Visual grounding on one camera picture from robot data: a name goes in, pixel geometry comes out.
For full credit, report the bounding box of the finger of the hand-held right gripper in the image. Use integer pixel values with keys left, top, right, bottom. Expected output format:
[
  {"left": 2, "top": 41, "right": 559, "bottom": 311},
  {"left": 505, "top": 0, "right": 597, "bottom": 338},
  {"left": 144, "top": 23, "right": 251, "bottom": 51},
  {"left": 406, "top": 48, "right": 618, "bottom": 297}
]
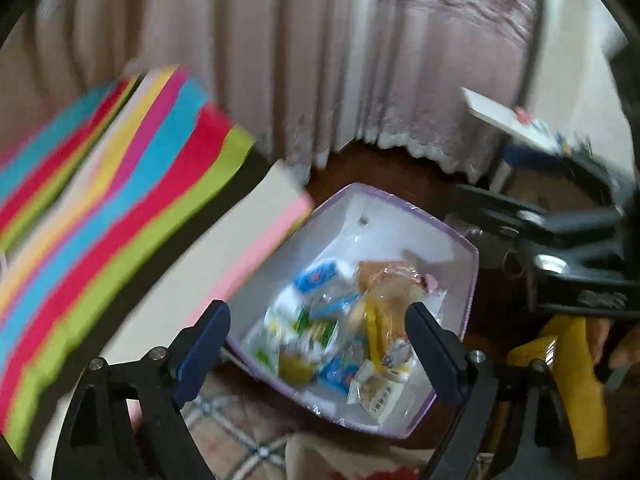
[
  {"left": 452, "top": 185, "right": 622, "bottom": 246},
  {"left": 517, "top": 241, "right": 627, "bottom": 307}
]

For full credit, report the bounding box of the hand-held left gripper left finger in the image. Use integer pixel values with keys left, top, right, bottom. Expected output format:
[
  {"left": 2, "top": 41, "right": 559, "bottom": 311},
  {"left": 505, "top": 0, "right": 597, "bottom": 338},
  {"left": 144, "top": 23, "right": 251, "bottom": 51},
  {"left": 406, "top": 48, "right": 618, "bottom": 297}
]
[{"left": 52, "top": 300, "right": 232, "bottom": 480}]

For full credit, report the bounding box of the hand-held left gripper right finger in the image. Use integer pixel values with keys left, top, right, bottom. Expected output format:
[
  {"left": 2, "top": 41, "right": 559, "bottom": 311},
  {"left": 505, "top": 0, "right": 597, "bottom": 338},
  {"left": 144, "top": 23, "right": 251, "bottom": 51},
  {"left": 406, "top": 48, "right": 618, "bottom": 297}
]
[{"left": 404, "top": 301, "right": 608, "bottom": 480}]

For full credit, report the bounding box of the yellow snack packet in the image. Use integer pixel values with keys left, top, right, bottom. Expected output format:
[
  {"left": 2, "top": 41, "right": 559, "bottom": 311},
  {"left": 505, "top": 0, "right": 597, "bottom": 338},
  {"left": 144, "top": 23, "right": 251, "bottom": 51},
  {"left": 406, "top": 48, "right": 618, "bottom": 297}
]
[{"left": 361, "top": 300, "right": 417, "bottom": 377}]

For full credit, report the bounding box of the white packet of round cookies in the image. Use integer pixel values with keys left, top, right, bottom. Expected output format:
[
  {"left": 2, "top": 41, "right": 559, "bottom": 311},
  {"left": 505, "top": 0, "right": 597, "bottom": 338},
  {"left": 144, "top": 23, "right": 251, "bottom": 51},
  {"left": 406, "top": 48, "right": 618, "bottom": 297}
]
[{"left": 346, "top": 360, "right": 414, "bottom": 424}]

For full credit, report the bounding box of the bread packet with orange label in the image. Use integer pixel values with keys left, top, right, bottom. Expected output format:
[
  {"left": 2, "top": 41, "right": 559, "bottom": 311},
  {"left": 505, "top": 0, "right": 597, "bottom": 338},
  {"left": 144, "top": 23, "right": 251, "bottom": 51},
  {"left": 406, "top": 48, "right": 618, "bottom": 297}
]
[{"left": 356, "top": 260, "right": 446, "bottom": 342}]

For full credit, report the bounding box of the yellow-green snack packet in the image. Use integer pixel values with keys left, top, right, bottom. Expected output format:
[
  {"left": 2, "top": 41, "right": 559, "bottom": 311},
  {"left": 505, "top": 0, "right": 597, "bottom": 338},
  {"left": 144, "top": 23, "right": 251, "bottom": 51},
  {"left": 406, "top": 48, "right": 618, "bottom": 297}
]
[{"left": 277, "top": 350, "right": 321, "bottom": 387}]

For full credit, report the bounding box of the clear packet with blue trim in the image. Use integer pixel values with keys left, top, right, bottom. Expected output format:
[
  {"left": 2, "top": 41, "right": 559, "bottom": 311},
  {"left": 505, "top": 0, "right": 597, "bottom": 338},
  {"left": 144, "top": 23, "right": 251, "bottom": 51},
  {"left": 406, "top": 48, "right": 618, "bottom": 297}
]
[{"left": 316, "top": 355, "right": 362, "bottom": 392}]

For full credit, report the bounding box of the white box with purple rim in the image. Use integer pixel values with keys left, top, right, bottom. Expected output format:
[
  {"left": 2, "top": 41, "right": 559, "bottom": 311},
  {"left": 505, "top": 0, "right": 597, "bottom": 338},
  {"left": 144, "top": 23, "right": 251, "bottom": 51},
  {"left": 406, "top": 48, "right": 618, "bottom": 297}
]
[{"left": 222, "top": 182, "right": 481, "bottom": 441}]

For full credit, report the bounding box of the green and white snack packet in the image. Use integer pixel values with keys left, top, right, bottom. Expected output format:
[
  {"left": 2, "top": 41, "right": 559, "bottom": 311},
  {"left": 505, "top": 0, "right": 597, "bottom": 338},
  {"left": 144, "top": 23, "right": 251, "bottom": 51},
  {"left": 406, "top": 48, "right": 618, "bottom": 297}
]
[{"left": 262, "top": 304, "right": 342, "bottom": 362}]

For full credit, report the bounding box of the clear packet with blue top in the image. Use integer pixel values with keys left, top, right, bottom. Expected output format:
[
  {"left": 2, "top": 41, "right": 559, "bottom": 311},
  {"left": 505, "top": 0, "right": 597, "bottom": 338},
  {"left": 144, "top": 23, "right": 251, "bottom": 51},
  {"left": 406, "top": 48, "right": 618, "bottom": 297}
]
[{"left": 291, "top": 257, "right": 352, "bottom": 307}]

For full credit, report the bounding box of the person's right hand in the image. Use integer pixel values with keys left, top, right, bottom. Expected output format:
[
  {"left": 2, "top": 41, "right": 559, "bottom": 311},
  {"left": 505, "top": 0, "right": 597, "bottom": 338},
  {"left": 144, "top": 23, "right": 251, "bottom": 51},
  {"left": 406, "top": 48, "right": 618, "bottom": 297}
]
[{"left": 589, "top": 317, "right": 640, "bottom": 382}]

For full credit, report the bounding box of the cardboard box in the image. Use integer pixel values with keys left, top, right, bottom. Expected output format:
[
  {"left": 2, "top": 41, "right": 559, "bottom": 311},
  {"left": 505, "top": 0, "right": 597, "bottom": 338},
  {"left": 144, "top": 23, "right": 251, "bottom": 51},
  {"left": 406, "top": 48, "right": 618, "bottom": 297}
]
[{"left": 505, "top": 170, "right": 601, "bottom": 217}]

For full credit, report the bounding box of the plaid floor mat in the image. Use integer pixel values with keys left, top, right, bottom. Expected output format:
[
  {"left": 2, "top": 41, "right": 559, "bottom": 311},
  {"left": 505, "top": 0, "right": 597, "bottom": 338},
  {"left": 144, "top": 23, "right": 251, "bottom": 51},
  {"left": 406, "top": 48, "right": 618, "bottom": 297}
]
[{"left": 179, "top": 370, "right": 312, "bottom": 480}]

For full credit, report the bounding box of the white shelf board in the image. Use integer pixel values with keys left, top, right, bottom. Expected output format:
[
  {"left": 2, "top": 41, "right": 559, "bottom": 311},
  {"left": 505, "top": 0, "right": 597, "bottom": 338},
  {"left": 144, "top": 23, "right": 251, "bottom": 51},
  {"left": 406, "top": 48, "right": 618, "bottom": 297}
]
[{"left": 460, "top": 86, "right": 576, "bottom": 155}]

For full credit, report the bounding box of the beige cloth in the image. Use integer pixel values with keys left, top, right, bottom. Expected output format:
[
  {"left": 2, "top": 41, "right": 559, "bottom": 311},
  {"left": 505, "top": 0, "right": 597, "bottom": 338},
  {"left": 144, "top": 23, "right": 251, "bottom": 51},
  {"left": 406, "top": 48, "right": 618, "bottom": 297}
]
[{"left": 284, "top": 430, "right": 437, "bottom": 480}]

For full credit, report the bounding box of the striped colourful blanket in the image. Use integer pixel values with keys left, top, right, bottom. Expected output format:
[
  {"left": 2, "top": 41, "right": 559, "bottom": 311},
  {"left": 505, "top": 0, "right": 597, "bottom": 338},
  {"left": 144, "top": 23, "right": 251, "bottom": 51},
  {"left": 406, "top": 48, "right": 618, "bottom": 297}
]
[{"left": 0, "top": 62, "right": 317, "bottom": 461}]

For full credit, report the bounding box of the pale pink curtain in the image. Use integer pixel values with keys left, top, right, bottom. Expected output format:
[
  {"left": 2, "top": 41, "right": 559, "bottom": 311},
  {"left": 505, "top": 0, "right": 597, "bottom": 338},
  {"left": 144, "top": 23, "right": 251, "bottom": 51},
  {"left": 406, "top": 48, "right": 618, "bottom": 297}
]
[{"left": 30, "top": 0, "right": 548, "bottom": 187}]

